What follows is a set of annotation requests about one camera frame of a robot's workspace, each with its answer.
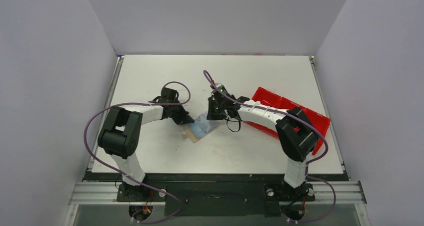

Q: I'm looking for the beige leather card holder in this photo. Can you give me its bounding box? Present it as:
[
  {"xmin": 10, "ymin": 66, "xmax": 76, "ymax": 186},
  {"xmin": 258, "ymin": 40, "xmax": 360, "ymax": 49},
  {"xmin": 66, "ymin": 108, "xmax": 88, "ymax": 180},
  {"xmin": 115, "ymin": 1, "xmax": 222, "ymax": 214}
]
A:
[{"xmin": 181, "ymin": 112, "xmax": 221, "ymax": 143}]

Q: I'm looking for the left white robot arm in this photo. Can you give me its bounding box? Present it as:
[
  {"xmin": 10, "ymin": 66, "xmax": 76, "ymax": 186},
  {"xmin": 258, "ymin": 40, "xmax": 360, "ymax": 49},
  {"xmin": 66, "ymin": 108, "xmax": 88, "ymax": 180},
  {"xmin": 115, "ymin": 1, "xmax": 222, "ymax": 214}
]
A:
[{"xmin": 97, "ymin": 87, "xmax": 195, "ymax": 201}]

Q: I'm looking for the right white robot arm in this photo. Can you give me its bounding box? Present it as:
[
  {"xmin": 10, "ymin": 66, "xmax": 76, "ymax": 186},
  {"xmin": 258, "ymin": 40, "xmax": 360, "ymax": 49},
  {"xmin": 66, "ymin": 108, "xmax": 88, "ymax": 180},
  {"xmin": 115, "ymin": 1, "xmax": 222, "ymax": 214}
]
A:
[{"xmin": 206, "ymin": 85, "xmax": 319, "ymax": 199}]

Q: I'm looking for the red plastic bin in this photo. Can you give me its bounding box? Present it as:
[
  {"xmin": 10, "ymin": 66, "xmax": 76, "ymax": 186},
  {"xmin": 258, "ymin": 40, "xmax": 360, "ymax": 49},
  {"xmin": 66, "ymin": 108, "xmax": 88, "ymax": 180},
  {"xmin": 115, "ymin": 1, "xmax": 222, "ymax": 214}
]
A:
[{"xmin": 243, "ymin": 86, "xmax": 332, "ymax": 155}]

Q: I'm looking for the black looped cable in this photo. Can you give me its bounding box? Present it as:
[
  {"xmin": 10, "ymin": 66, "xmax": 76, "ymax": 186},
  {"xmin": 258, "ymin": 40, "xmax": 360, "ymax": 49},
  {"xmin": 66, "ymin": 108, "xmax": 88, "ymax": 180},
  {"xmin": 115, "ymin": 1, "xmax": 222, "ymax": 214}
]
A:
[{"xmin": 226, "ymin": 116, "xmax": 242, "ymax": 133}]

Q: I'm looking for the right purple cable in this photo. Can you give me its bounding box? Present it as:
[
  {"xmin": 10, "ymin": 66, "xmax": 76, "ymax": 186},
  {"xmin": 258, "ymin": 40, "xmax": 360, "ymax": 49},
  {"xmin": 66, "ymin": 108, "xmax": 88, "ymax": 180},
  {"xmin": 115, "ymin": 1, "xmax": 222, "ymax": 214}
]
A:
[{"xmin": 202, "ymin": 70, "xmax": 337, "ymax": 223}]

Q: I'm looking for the purple cable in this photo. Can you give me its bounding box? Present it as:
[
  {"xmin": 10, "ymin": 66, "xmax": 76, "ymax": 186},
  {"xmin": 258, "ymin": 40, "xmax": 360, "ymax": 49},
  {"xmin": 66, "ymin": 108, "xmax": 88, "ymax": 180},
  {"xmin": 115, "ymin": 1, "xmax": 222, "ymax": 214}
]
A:
[
  {"xmin": 83, "ymin": 81, "xmax": 192, "ymax": 215},
  {"xmin": 202, "ymin": 70, "xmax": 337, "ymax": 223}
]

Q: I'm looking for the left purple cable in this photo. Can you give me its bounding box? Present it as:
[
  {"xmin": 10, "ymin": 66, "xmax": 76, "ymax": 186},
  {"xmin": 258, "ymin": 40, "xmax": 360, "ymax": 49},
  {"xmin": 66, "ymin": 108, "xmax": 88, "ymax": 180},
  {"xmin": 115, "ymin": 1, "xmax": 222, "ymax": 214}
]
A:
[{"xmin": 83, "ymin": 81, "xmax": 192, "ymax": 215}]

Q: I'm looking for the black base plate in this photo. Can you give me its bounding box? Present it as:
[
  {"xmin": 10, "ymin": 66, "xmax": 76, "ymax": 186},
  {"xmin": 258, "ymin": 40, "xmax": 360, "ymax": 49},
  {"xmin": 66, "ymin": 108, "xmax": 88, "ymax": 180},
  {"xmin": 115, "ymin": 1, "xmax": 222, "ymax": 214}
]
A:
[{"xmin": 71, "ymin": 172, "xmax": 348, "ymax": 216}]

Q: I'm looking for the aluminium frame rail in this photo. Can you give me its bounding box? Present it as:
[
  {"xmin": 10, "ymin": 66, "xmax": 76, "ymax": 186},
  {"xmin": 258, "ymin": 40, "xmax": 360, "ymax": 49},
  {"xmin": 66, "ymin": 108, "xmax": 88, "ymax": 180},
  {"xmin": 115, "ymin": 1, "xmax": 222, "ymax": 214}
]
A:
[{"xmin": 71, "ymin": 55, "xmax": 364, "ymax": 225}]

